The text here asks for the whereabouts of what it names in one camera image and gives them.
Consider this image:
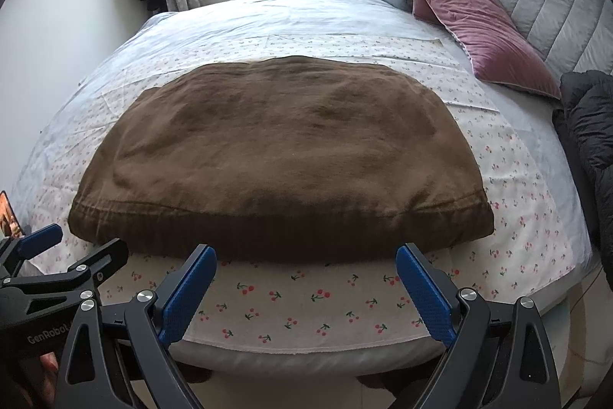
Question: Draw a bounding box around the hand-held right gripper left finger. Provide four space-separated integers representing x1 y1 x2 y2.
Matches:
56 243 218 409

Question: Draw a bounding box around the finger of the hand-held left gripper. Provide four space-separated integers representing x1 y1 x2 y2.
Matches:
0 224 64 280
0 238 130 301

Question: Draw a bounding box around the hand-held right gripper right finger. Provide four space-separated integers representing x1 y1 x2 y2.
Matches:
395 243 561 409

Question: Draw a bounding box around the brown jacket with fur collar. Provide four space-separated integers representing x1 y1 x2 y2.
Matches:
68 54 495 263

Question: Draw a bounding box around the person's left hand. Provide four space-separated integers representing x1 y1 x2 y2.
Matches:
37 350 61 386

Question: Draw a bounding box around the dark puffer jacket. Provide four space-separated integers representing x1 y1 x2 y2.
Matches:
552 70 613 247

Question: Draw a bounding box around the bed with pale blue sheet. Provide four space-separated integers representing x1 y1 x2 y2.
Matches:
7 0 604 378

